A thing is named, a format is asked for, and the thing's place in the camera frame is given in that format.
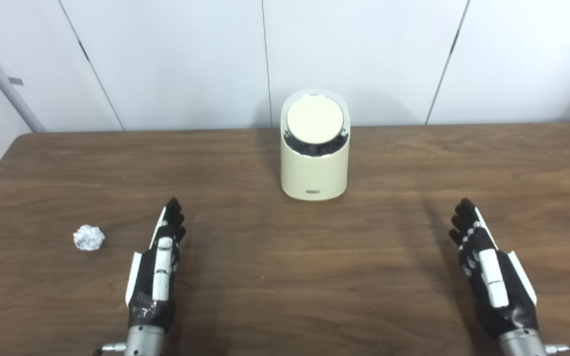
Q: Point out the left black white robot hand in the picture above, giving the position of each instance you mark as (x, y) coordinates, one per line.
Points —
(159, 301)

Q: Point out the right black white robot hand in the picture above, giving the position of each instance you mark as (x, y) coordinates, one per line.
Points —
(510, 301)

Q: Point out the white paper ball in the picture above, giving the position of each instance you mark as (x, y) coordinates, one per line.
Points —
(88, 238)

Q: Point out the round cream bin lid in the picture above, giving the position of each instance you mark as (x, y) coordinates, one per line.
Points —
(314, 120)

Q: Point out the cream-colored cylindrical bin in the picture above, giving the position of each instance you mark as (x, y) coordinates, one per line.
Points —
(313, 175)

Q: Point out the black bin liner bag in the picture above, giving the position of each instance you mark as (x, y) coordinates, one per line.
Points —
(314, 148)

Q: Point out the grey wall post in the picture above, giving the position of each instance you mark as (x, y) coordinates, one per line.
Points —
(3, 81)

